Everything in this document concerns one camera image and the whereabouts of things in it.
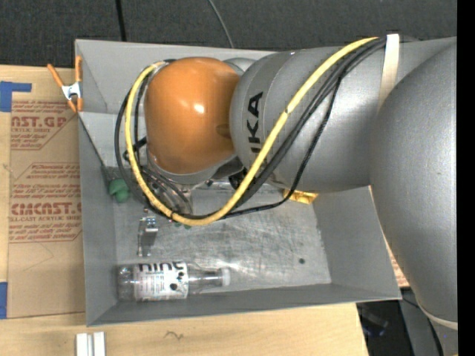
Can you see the brown cardboard board, red print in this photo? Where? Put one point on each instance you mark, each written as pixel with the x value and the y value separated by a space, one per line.
pixel 41 198

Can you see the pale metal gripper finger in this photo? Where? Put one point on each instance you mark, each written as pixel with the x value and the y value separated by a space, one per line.
pixel 147 236

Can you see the green toy vegetable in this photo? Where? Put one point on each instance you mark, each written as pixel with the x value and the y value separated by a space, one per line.
pixel 119 190

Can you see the clear plastic bottle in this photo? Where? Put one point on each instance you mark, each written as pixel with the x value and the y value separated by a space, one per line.
pixel 159 282

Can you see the grey metal bin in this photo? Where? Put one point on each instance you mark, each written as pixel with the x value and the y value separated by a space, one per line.
pixel 259 243

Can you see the gold foil packet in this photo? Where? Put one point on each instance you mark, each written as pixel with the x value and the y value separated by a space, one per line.
pixel 302 197

